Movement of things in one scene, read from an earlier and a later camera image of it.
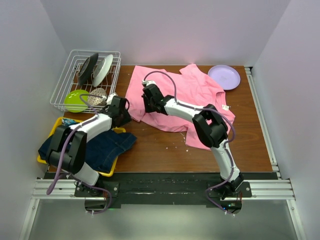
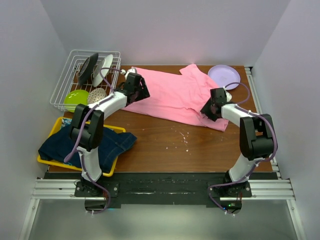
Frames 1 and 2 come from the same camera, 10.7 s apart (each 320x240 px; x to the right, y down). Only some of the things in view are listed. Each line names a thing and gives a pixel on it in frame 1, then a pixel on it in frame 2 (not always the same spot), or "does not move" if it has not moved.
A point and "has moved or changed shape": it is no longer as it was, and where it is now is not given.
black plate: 87,68 does not move
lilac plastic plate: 227,76 does not move
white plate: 102,70 does not move
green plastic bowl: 76,100 does not move
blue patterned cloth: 68,122 does not move
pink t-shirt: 190,87 has moved or changed shape
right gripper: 147,109 → 205,109
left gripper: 127,118 → 144,92
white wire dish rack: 90,76 does not move
